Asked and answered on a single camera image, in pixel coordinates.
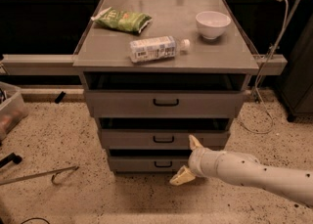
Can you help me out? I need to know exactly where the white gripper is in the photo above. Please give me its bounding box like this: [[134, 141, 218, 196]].
[[169, 135, 226, 186]]

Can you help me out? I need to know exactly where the grey drawer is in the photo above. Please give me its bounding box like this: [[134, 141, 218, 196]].
[[98, 118, 230, 149], [108, 150, 191, 173], [84, 72, 246, 118]]

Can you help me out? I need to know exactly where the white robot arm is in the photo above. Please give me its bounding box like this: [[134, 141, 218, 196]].
[[170, 135, 313, 208]]

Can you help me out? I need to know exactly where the grey bottom drawer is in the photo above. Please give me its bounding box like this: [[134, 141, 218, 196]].
[[108, 150, 191, 173]]

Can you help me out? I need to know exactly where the grey drawer cabinet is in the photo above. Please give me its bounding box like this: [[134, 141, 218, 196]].
[[73, 0, 258, 173]]

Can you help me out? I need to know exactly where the grey top drawer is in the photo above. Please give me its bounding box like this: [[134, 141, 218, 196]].
[[84, 72, 246, 118]]

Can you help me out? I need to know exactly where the clear plastic water bottle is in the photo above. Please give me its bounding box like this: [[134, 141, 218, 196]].
[[129, 36, 191, 64]]

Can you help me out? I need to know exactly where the dark grey side cabinet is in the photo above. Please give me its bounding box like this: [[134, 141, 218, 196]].
[[277, 16, 313, 122]]

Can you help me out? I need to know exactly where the metal rod with hook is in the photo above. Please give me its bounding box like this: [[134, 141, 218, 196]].
[[0, 165, 79, 186]]

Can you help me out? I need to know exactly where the white bowl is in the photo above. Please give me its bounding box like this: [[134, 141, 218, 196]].
[[196, 11, 231, 39]]

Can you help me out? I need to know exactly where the small black floor object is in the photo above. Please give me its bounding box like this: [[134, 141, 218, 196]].
[[55, 91, 66, 104]]

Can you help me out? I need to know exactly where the green chip bag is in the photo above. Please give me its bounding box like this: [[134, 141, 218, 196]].
[[91, 7, 153, 34]]

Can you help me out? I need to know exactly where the black caster wheel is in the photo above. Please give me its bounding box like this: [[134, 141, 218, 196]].
[[0, 153, 22, 168]]

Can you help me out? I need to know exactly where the clear plastic storage bin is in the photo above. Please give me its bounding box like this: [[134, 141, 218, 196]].
[[0, 82, 28, 141]]

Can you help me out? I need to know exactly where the black floor cable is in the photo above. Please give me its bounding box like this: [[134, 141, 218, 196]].
[[20, 216, 52, 224]]

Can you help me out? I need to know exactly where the white power cable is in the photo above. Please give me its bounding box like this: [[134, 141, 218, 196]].
[[240, 0, 291, 135]]

